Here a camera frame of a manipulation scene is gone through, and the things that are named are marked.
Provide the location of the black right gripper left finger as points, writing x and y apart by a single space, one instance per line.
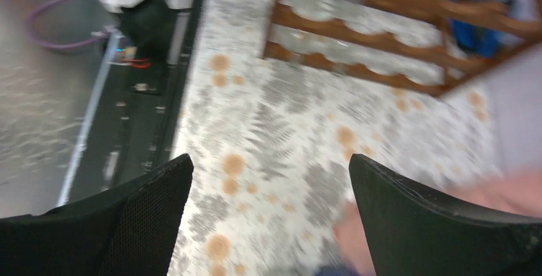
130 229

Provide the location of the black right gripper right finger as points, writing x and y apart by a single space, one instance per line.
413 229

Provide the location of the brown wooden wine rack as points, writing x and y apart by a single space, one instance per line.
405 44

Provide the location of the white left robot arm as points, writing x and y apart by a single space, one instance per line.
155 27

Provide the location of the pink shorts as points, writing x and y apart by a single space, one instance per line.
518 193

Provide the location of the floral patterned table mat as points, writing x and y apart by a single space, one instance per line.
271 143

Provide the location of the blue and black cloth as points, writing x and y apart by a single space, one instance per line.
475 40

